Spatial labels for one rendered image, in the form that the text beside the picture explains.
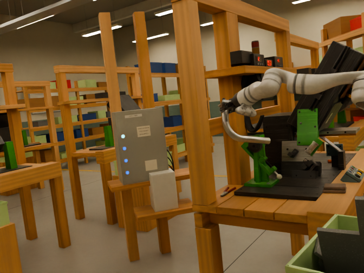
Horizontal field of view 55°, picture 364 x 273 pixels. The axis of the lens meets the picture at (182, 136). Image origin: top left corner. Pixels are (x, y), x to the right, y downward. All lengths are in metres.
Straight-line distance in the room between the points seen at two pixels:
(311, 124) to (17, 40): 11.33
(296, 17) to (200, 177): 10.11
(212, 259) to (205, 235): 0.12
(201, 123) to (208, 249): 0.62
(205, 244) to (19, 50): 11.35
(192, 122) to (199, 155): 0.16
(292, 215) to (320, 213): 0.11
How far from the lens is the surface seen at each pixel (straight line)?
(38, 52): 13.01
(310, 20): 11.44
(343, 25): 5.99
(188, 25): 1.68
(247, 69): 1.88
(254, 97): 1.37
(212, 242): 1.79
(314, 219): 1.53
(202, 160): 1.67
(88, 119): 9.88
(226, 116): 1.54
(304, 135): 2.11
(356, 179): 1.96
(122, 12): 12.37
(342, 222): 1.31
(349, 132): 2.19
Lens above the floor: 1.39
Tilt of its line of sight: 6 degrees down
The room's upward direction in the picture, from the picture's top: 6 degrees counter-clockwise
